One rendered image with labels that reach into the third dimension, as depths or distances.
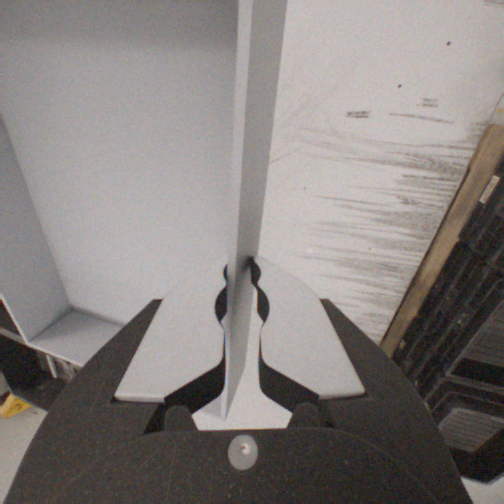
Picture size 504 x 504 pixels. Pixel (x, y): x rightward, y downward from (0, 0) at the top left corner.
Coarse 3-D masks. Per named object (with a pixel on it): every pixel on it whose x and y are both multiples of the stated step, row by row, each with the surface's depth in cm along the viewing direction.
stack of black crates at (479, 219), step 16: (496, 176) 80; (496, 192) 79; (480, 208) 85; (496, 208) 76; (464, 224) 91; (480, 224) 82; (496, 224) 76; (480, 240) 82; (496, 240) 75; (496, 256) 73
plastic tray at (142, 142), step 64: (0, 0) 13; (64, 0) 12; (128, 0) 12; (192, 0) 11; (256, 0) 7; (0, 64) 15; (64, 64) 14; (128, 64) 13; (192, 64) 12; (256, 64) 8; (0, 128) 17; (64, 128) 16; (128, 128) 15; (192, 128) 14; (256, 128) 10; (0, 192) 18; (64, 192) 18; (128, 192) 17; (192, 192) 15; (256, 192) 12; (0, 256) 19; (64, 256) 22; (128, 256) 20; (192, 256) 18; (64, 320) 25; (128, 320) 24
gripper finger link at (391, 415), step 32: (352, 352) 7; (384, 352) 7; (384, 384) 6; (320, 416) 6; (352, 416) 6; (384, 416) 6; (416, 416) 6; (384, 448) 5; (416, 448) 5; (448, 448) 5; (448, 480) 5
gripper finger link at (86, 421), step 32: (96, 352) 7; (128, 352) 7; (96, 384) 6; (64, 416) 6; (96, 416) 6; (128, 416) 6; (160, 416) 6; (32, 448) 5; (64, 448) 5; (96, 448) 5; (32, 480) 5; (64, 480) 5
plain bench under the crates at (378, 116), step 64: (320, 0) 34; (384, 0) 33; (448, 0) 31; (320, 64) 38; (384, 64) 36; (448, 64) 34; (320, 128) 42; (384, 128) 39; (448, 128) 37; (320, 192) 47; (384, 192) 44; (448, 192) 41; (320, 256) 53; (384, 256) 49; (256, 320) 67; (384, 320) 56; (256, 384) 80
